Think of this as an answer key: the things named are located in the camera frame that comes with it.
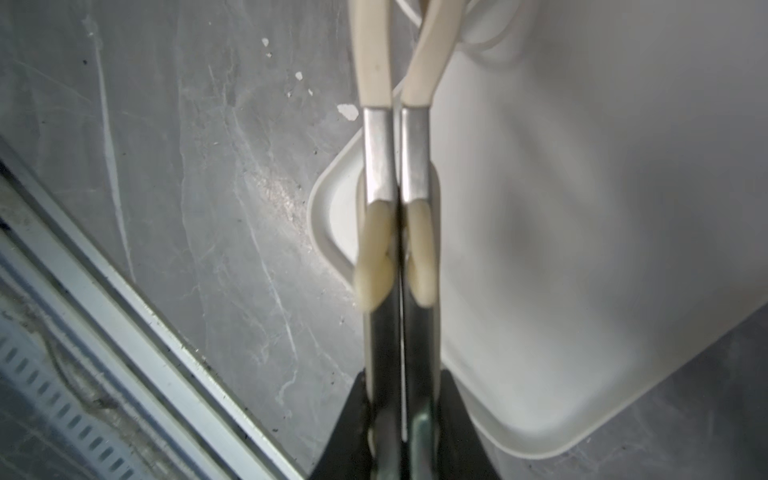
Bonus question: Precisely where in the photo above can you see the white rectangular tray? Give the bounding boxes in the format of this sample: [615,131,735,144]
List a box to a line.
[308,1,767,459]

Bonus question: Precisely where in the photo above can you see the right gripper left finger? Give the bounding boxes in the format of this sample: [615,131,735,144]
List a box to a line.
[308,371,373,480]

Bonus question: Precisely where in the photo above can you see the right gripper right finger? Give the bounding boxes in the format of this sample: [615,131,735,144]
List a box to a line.
[437,369,500,480]

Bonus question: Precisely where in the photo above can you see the metal tongs with cream tips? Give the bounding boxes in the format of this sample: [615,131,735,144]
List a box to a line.
[350,1,466,479]

